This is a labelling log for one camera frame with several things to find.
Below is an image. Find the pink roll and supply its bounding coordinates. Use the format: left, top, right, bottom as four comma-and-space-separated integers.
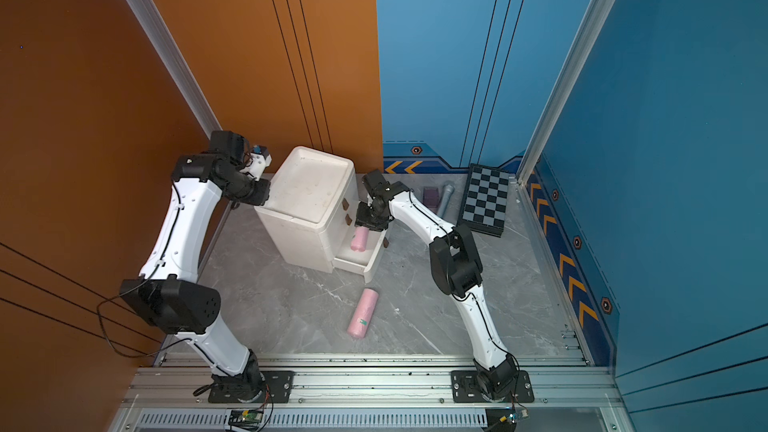
350, 226, 369, 253
347, 288, 379, 339

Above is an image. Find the white bottom drawer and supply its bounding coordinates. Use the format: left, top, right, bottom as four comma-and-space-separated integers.
332, 214, 388, 283

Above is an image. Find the white plastic drawer cabinet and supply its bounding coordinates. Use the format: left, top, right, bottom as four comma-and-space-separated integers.
255, 146, 360, 273

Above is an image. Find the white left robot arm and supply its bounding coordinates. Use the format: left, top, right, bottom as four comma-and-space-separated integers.
119, 148, 272, 388

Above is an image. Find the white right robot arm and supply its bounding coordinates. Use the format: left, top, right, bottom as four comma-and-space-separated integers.
355, 170, 520, 401

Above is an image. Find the purple small block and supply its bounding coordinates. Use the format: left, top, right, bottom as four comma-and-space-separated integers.
422, 186, 440, 212

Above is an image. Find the grey microphone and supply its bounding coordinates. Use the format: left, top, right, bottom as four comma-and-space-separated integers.
436, 182, 455, 218

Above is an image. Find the black white chessboard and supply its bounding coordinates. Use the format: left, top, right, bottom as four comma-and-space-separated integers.
457, 164, 510, 237

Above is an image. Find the green circuit board left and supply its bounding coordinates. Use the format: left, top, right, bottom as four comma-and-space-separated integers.
227, 409, 265, 432

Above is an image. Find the green circuit board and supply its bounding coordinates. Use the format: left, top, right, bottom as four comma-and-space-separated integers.
227, 409, 265, 432
497, 410, 529, 427

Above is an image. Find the green circuit board right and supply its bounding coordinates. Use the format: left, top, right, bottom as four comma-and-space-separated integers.
497, 410, 529, 427

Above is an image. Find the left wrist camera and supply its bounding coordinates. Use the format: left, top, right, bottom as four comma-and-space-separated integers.
245, 145, 272, 180

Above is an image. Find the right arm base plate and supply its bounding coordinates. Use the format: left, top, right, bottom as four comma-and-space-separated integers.
450, 370, 535, 404

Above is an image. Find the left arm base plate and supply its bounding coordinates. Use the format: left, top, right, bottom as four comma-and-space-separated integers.
208, 370, 295, 404

